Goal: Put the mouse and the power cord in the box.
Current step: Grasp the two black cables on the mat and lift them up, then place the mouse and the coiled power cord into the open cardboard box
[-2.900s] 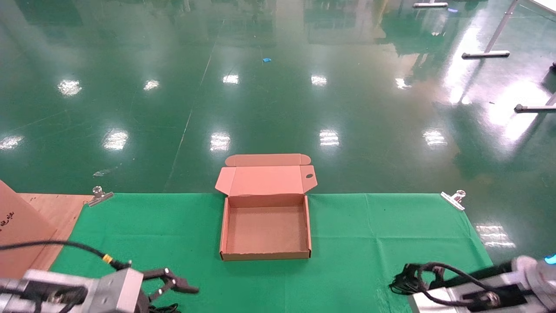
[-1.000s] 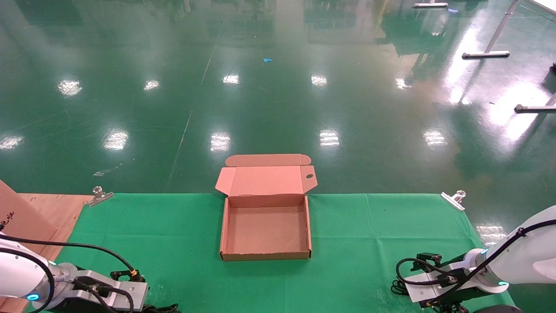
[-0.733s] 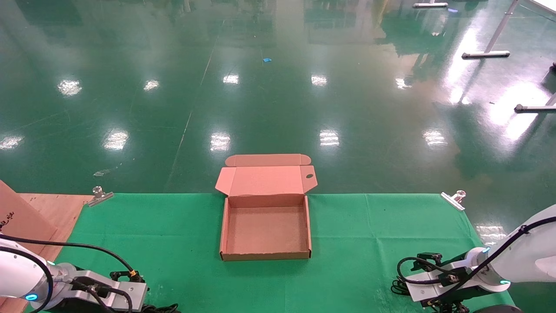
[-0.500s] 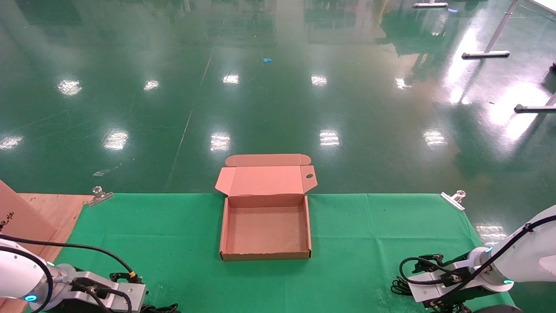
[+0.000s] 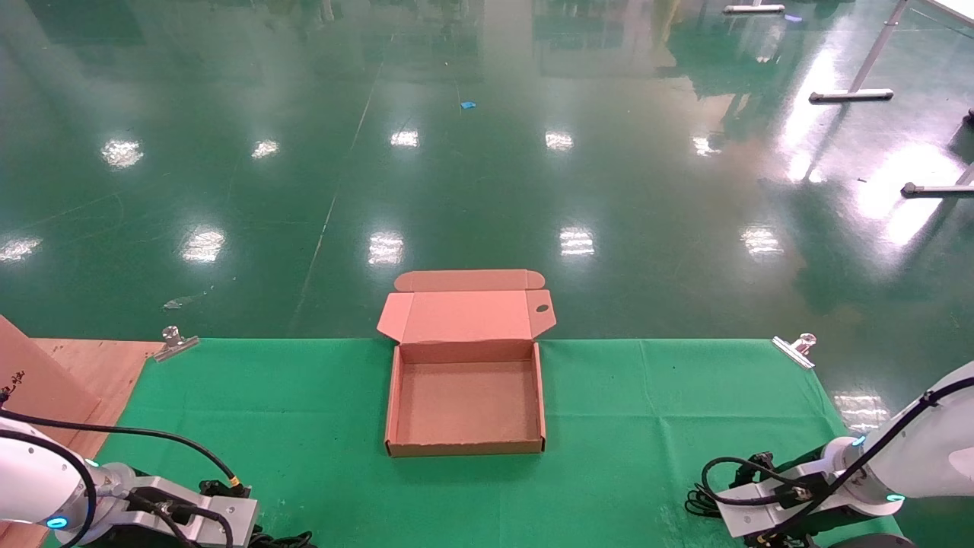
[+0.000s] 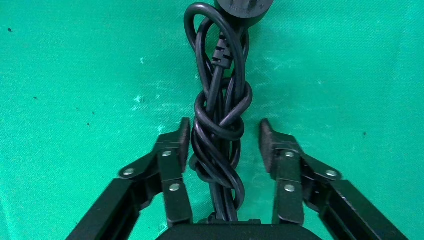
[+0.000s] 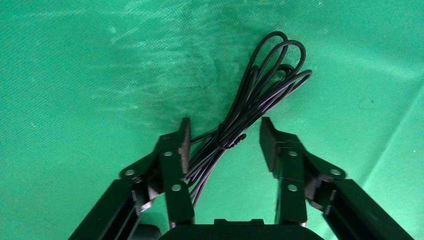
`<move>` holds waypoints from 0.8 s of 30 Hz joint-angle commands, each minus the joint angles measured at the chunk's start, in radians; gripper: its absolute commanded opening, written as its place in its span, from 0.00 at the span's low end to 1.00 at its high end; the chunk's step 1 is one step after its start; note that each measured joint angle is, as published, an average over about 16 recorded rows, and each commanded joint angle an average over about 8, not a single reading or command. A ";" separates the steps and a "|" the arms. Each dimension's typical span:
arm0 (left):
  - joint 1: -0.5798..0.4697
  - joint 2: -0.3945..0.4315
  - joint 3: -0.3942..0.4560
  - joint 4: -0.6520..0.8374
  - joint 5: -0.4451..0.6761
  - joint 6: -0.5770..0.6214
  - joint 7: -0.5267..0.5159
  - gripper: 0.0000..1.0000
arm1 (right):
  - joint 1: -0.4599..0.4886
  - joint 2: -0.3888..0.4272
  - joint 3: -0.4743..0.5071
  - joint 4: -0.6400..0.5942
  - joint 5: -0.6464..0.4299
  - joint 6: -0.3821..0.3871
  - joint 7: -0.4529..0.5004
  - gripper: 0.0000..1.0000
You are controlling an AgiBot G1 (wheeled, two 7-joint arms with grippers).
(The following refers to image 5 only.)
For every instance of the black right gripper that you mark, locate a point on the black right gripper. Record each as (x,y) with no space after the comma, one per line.
(871,542)

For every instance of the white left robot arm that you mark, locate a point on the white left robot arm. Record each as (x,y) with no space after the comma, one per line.
(30,479)

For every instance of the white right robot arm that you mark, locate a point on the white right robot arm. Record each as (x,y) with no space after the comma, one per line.
(928,449)

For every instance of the open brown cardboard box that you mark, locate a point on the open brown cardboard box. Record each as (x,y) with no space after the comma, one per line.
(464,403)

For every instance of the silver metal binder clip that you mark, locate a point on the silver metal binder clip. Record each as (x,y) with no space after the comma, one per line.
(793,352)
(173,346)

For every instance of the green table cloth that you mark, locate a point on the green table cloth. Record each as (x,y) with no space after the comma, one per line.
(609,472)

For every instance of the grey table foot bar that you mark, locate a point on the grey table foot bar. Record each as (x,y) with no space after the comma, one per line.
(936,189)

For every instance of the white table leg with foot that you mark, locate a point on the white table leg with foot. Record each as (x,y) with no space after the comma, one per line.
(852,96)

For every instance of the white table top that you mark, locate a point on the white table top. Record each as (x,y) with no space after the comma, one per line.
(960,9)

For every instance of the white table foot bar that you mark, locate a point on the white table foot bar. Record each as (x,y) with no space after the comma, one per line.
(753,8)

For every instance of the clear plastic scrap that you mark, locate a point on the clear plastic scrap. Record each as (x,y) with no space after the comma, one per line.
(175,304)

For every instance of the brown plywood board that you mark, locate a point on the brown plywood board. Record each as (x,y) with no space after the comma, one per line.
(38,380)

